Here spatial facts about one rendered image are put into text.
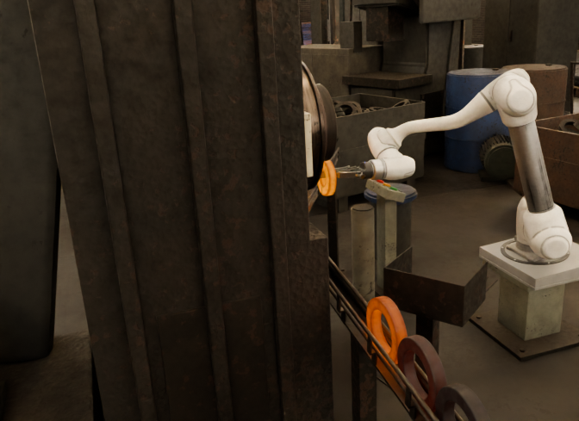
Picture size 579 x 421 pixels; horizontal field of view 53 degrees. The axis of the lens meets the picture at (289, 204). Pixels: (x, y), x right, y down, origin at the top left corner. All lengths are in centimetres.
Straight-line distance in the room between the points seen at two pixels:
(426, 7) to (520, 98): 320
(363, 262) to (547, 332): 93
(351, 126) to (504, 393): 244
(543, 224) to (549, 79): 333
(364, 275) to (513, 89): 130
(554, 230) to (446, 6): 347
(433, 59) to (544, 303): 358
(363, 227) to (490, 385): 97
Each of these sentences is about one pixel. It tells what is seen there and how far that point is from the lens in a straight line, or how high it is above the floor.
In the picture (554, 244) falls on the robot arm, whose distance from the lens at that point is 254.
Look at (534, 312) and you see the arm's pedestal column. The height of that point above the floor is 16.
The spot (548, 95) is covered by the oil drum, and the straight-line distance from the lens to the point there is 578.
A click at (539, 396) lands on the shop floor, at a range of 264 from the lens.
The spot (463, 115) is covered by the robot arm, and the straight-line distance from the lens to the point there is 257.
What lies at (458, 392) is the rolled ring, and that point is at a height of 73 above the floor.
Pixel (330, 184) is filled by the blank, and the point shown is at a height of 82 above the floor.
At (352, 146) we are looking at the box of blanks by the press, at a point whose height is 50.
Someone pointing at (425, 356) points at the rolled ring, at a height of 73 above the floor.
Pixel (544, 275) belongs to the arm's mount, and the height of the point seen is 41.
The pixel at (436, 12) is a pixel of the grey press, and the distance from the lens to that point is 556.
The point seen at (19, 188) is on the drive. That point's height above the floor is 95.
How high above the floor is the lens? 152
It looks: 19 degrees down
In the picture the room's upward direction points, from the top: 3 degrees counter-clockwise
